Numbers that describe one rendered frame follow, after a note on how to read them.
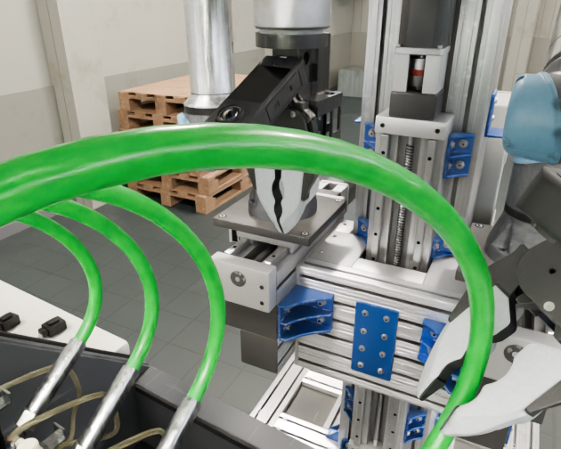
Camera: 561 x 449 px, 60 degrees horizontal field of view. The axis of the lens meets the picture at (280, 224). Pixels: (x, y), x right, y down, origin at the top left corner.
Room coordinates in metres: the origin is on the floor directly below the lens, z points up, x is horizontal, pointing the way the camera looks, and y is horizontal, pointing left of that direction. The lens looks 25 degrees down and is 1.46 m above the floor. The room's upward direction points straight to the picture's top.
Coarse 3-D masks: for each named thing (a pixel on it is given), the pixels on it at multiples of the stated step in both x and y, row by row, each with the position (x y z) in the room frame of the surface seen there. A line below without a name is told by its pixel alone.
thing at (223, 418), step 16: (144, 384) 0.54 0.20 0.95; (160, 384) 0.54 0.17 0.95; (176, 384) 0.54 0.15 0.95; (144, 400) 0.54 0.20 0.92; (160, 400) 0.51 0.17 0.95; (176, 400) 0.51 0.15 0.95; (208, 400) 0.51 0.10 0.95; (144, 416) 0.54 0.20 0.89; (160, 416) 0.52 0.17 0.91; (208, 416) 0.48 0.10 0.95; (224, 416) 0.48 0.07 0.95; (240, 416) 0.48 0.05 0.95; (192, 432) 0.49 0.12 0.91; (208, 432) 0.47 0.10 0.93; (224, 432) 0.46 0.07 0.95; (240, 432) 0.46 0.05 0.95; (256, 432) 0.46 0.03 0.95; (272, 432) 0.46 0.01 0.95; (192, 448) 0.49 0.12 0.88; (208, 448) 0.47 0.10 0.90; (224, 448) 0.46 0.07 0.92; (240, 448) 0.45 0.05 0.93; (256, 448) 0.43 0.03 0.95; (272, 448) 0.43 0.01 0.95; (288, 448) 0.43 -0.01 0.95; (304, 448) 0.43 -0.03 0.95
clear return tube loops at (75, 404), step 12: (36, 372) 0.40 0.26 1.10; (72, 372) 0.43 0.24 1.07; (12, 384) 0.38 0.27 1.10; (84, 396) 0.37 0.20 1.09; (96, 396) 0.38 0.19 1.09; (60, 408) 0.35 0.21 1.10; (72, 408) 0.44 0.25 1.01; (36, 420) 0.33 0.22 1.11; (72, 420) 0.43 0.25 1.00; (12, 432) 0.31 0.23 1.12; (72, 432) 0.41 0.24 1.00; (144, 432) 0.33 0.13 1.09; (156, 432) 0.34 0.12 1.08; (72, 444) 0.39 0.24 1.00; (120, 444) 0.31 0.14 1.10
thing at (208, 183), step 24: (120, 96) 3.62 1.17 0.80; (144, 96) 3.53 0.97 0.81; (168, 96) 3.50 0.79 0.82; (120, 120) 3.64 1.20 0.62; (144, 120) 3.81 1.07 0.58; (168, 120) 3.44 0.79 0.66; (240, 168) 3.76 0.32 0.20; (144, 192) 3.65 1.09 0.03; (168, 192) 3.44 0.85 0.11; (192, 192) 3.37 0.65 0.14; (216, 192) 3.42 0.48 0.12; (240, 192) 3.72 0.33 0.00
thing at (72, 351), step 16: (32, 224) 0.40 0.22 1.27; (48, 224) 0.41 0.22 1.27; (64, 240) 0.42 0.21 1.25; (80, 256) 0.43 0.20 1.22; (96, 272) 0.44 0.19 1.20; (96, 288) 0.44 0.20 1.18; (96, 304) 0.44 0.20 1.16; (96, 320) 0.43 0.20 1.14; (80, 336) 0.42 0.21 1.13; (64, 352) 0.40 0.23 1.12; (80, 352) 0.41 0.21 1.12; (64, 368) 0.39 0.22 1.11; (48, 384) 0.38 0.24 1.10; (32, 400) 0.37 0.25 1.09; (48, 400) 0.37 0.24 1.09; (32, 416) 0.36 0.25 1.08
